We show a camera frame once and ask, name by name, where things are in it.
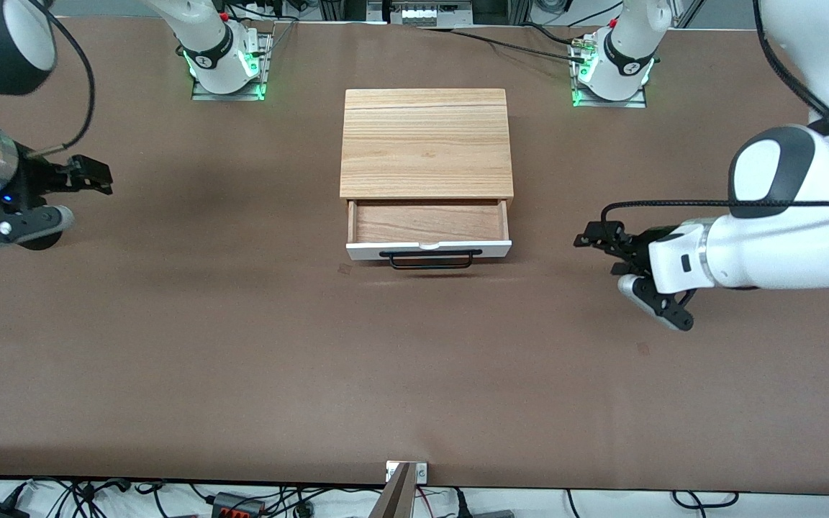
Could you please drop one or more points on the grey terminal block device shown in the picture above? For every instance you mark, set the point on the grey terminal block device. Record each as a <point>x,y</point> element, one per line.
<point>418,13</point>

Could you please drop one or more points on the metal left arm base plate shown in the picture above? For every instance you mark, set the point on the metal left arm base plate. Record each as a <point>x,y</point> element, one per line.
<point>637,101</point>

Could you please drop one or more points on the black vase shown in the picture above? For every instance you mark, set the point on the black vase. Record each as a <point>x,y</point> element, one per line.
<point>47,241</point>

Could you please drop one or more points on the black box with orange connectors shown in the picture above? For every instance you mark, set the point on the black box with orange connectors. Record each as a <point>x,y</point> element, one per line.
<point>238,505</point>

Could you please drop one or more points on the light wooden drawer cabinet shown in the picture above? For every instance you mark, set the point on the light wooden drawer cabinet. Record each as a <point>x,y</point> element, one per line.
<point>425,144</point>

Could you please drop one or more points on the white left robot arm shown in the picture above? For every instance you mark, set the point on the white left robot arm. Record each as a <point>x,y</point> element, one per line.
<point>767,248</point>

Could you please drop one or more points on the silver camera mount bracket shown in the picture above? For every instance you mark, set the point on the silver camera mount bracket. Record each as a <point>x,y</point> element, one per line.
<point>420,471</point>

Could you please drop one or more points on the brown camera mount bar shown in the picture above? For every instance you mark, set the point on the brown camera mount bar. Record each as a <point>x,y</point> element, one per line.
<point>394,500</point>

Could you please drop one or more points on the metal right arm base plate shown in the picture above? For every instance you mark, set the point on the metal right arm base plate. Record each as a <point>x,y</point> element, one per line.
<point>260,65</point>

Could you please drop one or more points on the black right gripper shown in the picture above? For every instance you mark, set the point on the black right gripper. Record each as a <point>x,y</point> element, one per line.
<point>34,178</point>

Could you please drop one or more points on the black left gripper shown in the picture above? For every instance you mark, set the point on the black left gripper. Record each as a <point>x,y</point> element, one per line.
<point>635,243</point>

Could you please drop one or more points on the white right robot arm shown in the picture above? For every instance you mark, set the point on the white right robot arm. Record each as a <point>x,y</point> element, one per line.
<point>206,43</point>

